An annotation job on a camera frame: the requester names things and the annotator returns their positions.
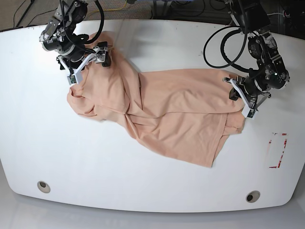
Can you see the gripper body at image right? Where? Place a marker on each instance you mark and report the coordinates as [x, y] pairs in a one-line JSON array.
[[249, 91]]

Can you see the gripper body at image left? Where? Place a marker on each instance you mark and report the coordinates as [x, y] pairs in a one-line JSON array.
[[78, 59]]

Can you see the wrist camera, image-left gripper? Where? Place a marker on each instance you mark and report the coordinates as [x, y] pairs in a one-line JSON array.
[[74, 78]]

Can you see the right table grommet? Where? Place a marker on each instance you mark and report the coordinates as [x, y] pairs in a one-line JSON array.
[[253, 196]]

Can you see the left table grommet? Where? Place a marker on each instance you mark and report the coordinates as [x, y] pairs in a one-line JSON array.
[[43, 187]]

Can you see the peach t-shirt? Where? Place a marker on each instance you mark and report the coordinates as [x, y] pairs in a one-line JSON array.
[[184, 114]]

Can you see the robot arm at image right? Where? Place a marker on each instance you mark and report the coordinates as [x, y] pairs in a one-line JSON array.
[[271, 73]]

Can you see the table grommet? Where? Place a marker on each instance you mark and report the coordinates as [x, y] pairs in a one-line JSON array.
[[253, 196], [43, 187]]

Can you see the wrist camera, image-right gripper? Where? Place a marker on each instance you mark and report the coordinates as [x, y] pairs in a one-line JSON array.
[[248, 112]]

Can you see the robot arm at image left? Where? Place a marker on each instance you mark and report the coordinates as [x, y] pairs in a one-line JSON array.
[[59, 36]]

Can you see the red tape rectangle marker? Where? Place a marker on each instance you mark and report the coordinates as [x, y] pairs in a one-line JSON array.
[[276, 149]]

